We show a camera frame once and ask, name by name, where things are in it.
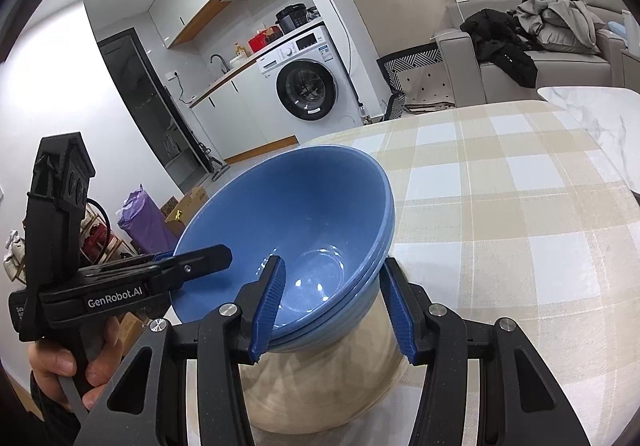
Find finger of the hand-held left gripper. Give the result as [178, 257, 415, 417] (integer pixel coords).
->
[159, 245, 234, 287]
[82, 251, 176, 277]

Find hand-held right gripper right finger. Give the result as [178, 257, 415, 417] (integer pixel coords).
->
[379, 257, 591, 446]

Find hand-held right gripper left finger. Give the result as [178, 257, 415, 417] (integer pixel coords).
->
[75, 255, 287, 446]

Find light blue ribbed bowl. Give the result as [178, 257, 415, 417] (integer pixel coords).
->
[260, 251, 388, 353]

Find dark blue bowl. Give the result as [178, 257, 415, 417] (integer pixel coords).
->
[270, 206, 397, 344]
[170, 144, 396, 334]

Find person's left hand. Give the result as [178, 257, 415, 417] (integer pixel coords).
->
[27, 316, 123, 412]

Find purple bag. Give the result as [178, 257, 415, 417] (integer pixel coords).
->
[117, 186, 176, 257]

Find shoe rack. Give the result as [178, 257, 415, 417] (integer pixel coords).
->
[80, 198, 136, 272]

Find cardboard box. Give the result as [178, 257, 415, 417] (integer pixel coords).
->
[161, 186, 208, 239]

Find white base cabinets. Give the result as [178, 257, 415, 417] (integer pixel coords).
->
[190, 63, 296, 164]

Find dark glass door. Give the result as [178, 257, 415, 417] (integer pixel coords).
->
[96, 27, 213, 172]

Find white washing machine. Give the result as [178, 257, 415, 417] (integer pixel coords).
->
[256, 24, 362, 147]

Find red box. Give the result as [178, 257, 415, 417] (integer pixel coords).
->
[248, 26, 283, 53]

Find black pressure cooker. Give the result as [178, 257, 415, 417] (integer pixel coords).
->
[275, 3, 308, 35]

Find black jacket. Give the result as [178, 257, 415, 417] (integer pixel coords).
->
[460, 8, 538, 88]

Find grey sofa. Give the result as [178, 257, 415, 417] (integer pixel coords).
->
[435, 1, 640, 107]

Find grey clothes pile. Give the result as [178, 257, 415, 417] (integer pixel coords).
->
[515, 0, 608, 54]

